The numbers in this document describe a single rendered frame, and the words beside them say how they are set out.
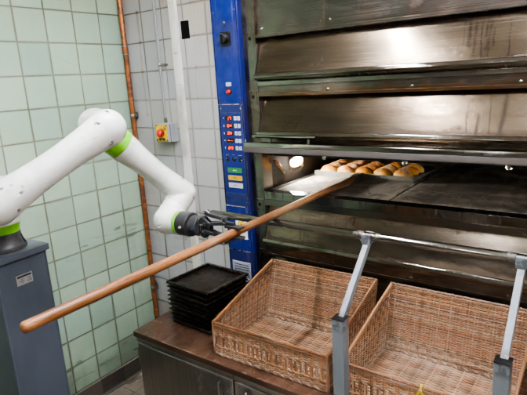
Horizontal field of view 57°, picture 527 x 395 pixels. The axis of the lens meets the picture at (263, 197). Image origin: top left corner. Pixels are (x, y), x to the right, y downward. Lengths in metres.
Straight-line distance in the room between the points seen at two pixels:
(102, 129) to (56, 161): 0.17
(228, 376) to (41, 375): 0.71
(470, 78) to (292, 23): 0.78
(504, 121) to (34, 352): 1.81
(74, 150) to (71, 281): 1.28
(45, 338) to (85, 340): 1.03
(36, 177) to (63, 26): 1.25
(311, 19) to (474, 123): 0.79
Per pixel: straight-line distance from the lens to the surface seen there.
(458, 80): 1.93
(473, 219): 1.99
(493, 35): 1.91
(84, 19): 2.81
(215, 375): 2.20
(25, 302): 1.87
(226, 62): 2.39
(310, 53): 2.16
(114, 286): 1.39
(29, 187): 1.63
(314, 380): 1.94
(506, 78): 1.90
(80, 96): 2.74
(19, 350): 1.91
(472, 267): 2.03
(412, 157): 1.84
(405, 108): 2.00
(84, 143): 1.65
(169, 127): 2.65
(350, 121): 2.08
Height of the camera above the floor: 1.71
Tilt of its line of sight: 14 degrees down
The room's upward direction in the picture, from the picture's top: 3 degrees counter-clockwise
